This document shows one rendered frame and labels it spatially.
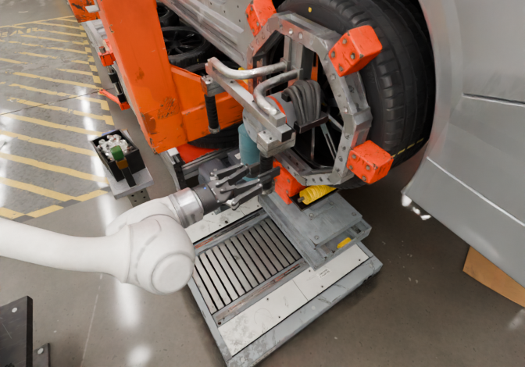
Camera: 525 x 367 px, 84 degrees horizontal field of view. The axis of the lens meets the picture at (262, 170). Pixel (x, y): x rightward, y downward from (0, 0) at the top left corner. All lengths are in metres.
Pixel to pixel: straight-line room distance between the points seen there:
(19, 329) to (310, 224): 1.18
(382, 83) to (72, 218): 1.78
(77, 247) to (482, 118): 0.79
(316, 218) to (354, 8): 0.94
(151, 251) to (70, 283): 1.29
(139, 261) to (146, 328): 1.02
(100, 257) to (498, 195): 0.79
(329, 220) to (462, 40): 0.99
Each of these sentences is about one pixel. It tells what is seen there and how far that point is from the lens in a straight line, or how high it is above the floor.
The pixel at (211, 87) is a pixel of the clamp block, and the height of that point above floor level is 0.93.
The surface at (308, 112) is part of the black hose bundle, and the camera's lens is 0.74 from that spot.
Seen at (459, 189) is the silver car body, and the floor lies 0.88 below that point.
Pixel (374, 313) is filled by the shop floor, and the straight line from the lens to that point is 1.57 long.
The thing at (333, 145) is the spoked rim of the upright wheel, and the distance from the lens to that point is 1.05.
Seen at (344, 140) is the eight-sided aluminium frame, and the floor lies 0.89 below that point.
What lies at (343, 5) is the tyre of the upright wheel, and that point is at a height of 1.17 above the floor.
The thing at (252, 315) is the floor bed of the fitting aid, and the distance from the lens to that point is 1.40.
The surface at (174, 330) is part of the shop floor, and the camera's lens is 1.51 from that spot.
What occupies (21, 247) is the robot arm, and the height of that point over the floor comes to 0.98.
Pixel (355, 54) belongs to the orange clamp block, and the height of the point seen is 1.12.
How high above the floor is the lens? 1.41
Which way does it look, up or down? 46 degrees down
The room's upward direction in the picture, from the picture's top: straight up
